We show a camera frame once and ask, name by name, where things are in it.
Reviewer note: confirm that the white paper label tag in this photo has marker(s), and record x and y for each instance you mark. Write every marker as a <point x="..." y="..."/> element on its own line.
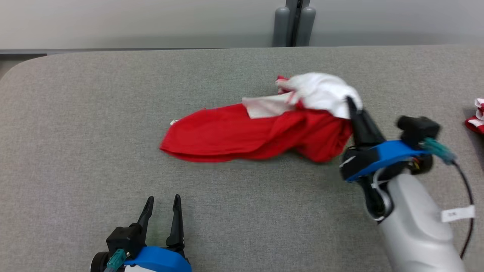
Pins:
<point x="457" y="214"/>

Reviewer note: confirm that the red shorts with white stripe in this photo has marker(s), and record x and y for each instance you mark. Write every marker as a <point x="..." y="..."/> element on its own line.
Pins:
<point x="477" y="122"/>

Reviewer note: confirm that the right gripper blue shell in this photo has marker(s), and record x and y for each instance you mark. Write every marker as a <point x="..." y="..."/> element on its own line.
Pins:
<point x="382" y="155"/>

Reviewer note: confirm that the grey fabric upholstered bench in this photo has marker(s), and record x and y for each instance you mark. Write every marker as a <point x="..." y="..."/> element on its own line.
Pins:
<point x="94" y="113"/>

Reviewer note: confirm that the red shirt with white sleeves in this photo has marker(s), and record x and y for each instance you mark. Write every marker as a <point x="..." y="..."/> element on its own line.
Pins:
<point x="234" y="132"/>

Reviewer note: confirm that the grey cylindrical post foot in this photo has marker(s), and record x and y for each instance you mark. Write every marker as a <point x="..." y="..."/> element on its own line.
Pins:
<point x="307" y="26"/>
<point x="281" y="28"/>

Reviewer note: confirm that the left gripper blue shell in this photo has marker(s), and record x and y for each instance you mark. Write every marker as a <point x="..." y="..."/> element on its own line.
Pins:
<point x="162" y="260"/>

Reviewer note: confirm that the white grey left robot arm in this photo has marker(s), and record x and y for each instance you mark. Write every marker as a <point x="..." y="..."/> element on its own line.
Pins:
<point x="99" y="262"/>

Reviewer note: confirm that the grey metal partition post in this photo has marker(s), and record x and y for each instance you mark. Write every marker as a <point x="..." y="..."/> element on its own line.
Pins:
<point x="292" y="22"/>

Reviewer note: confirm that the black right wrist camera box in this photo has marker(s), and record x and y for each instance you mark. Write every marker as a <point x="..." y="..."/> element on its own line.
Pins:
<point x="418" y="128"/>

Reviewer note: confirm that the grey wall base rail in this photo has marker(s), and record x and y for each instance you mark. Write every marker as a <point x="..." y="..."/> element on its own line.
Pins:
<point x="113" y="50"/>

